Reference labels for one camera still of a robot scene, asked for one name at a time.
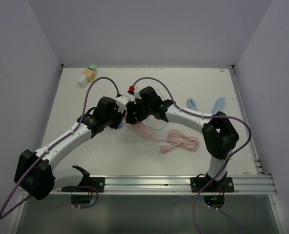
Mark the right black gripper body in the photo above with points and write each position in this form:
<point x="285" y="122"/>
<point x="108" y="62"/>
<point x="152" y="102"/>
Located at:
<point x="141" y="110"/>

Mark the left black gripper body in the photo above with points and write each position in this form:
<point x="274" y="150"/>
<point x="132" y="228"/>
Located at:
<point x="113" y="120"/>

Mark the pink power strip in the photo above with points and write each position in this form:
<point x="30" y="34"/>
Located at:
<point x="144" y="130"/>

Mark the white plug cube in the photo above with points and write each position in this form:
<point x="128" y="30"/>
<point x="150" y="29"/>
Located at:
<point x="82" y="81"/>

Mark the tan plug cube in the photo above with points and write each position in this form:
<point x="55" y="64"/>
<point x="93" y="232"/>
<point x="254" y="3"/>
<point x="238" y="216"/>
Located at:
<point x="90" y="74"/>

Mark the green plug cube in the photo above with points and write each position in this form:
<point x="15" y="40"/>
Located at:
<point x="92" y="67"/>

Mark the blue power strip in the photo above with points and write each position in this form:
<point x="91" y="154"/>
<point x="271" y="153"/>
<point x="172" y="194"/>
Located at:
<point x="219" y="104"/>

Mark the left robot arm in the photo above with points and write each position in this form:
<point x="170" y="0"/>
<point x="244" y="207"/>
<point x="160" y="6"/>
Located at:
<point x="35" y="170"/>

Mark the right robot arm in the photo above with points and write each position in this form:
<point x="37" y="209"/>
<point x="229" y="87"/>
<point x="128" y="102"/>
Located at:
<point x="219" y="135"/>

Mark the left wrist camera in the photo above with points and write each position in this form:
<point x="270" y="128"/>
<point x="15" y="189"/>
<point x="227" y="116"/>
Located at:
<point x="122" y="102"/>

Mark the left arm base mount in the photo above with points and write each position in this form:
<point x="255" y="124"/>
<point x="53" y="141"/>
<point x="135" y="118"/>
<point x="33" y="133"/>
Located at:
<point x="97" y="183"/>

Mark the aluminium front rail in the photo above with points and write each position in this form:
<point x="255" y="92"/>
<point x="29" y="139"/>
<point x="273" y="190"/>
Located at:
<point x="171" y="185"/>

